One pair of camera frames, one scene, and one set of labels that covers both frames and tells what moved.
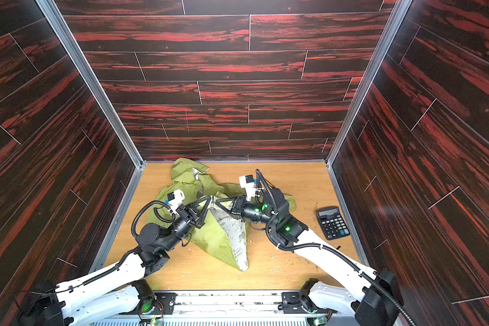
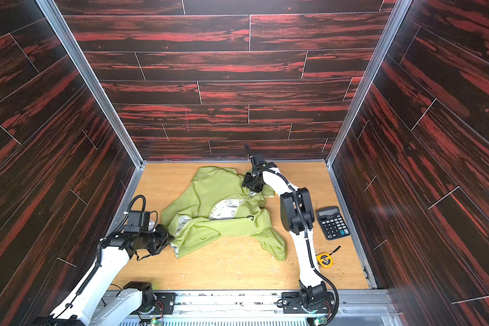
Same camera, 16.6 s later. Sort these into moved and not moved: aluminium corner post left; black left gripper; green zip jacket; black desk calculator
Moved: black left gripper; green zip jacket
Not moved: black desk calculator; aluminium corner post left
